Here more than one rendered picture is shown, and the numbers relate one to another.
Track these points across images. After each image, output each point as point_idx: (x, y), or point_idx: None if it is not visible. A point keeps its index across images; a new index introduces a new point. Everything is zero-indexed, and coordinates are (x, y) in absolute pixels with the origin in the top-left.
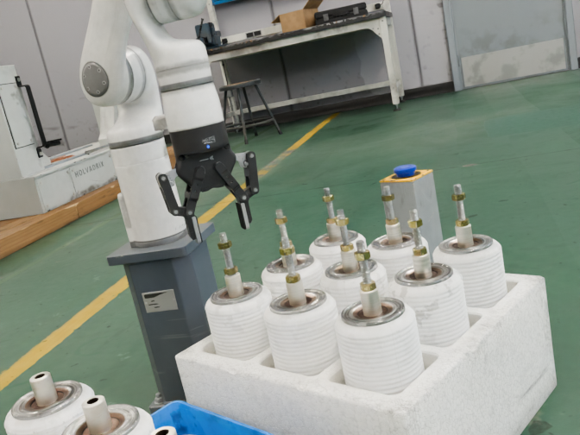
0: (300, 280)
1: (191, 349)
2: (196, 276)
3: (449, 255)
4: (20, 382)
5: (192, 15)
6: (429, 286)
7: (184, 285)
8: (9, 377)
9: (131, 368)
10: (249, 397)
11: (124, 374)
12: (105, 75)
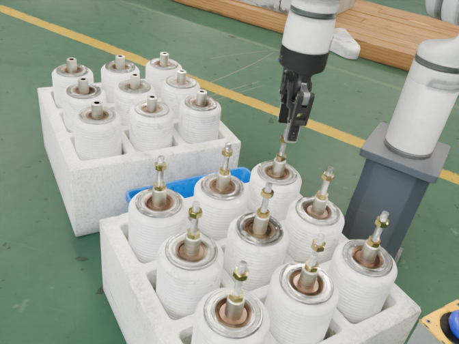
0: (220, 175)
1: None
2: (370, 181)
3: (220, 289)
4: (438, 181)
5: None
6: (166, 242)
7: (363, 176)
8: (451, 178)
9: (432, 231)
10: None
11: (422, 226)
12: None
